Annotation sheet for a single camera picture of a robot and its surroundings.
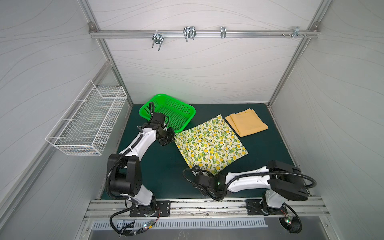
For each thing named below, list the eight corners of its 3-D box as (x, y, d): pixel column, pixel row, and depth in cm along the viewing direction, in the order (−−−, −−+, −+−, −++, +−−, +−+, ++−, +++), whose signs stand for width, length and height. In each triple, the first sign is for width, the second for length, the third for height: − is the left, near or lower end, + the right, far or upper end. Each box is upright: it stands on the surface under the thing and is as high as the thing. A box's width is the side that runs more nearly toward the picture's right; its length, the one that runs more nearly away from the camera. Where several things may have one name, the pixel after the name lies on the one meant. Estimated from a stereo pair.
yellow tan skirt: (239, 139, 102) (240, 137, 100) (225, 117, 114) (225, 115, 113) (266, 129, 108) (268, 127, 106) (250, 109, 120) (251, 107, 118)
